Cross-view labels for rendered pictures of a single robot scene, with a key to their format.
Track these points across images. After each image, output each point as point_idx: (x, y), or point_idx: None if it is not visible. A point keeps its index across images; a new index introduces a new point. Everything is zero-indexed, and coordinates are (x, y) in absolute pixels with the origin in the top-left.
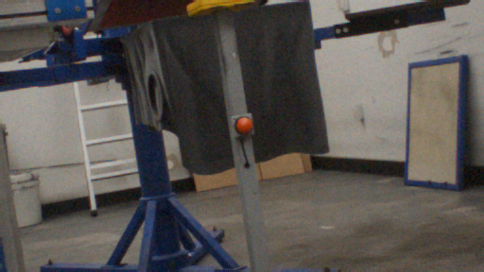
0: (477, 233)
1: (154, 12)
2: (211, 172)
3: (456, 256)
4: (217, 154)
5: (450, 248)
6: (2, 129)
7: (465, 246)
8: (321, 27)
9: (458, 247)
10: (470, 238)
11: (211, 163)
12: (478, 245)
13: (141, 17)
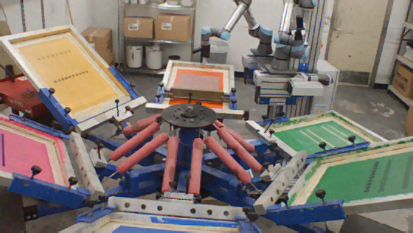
0: (37, 227)
1: (206, 105)
2: (209, 130)
3: (82, 208)
4: (207, 126)
5: (70, 217)
6: (266, 112)
7: (65, 215)
8: (95, 133)
9: (67, 217)
10: (48, 223)
11: (209, 128)
12: (60, 213)
13: (212, 108)
